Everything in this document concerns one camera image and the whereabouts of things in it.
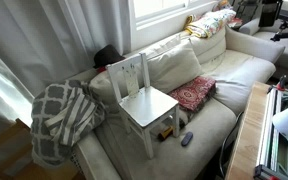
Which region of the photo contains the small white wooden chair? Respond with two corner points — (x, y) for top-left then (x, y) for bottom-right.
(105, 52), (181, 160)

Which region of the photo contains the white square pillow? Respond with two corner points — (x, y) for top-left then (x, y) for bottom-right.
(146, 39), (204, 95)

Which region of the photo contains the white curtain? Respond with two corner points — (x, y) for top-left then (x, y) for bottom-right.
(0, 0), (132, 128)

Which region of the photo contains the red patterned cushion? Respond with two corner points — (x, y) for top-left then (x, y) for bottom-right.
(168, 75), (217, 113)

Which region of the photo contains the black mesh office chair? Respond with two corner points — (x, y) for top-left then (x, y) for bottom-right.
(233, 0), (262, 24)

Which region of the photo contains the red clamp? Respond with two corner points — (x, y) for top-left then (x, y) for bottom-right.
(276, 74), (288, 92)

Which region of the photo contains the black remote control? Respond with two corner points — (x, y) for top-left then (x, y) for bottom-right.
(180, 131), (194, 148)

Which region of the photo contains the floral yellow blanket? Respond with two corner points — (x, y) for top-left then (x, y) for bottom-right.
(183, 8), (237, 39)

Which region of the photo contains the grey white striped cloth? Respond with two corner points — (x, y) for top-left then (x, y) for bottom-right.
(43, 87), (100, 147)

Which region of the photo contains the cream fabric sofa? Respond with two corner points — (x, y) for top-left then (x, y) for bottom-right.
(68, 24), (287, 180)

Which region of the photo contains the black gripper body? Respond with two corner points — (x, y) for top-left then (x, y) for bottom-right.
(258, 0), (284, 28)

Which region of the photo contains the black hat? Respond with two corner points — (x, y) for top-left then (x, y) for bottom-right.
(92, 44), (126, 70)

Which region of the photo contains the brown wooden chair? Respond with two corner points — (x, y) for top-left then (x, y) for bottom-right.
(0, 118), (80, 180)

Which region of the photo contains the orange patterned cushion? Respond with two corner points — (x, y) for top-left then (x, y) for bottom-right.
(213, 0), (232, 12)

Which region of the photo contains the aluminium frame stand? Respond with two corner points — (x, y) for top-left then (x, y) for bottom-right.
(253, 84), (288, 180)

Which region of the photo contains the grey white patterned blanket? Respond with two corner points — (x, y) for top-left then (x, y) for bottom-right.
(30, 79), (107, 167)

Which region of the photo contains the pink folded cloth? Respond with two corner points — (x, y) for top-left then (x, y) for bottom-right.
(228, 17), (244, 30)

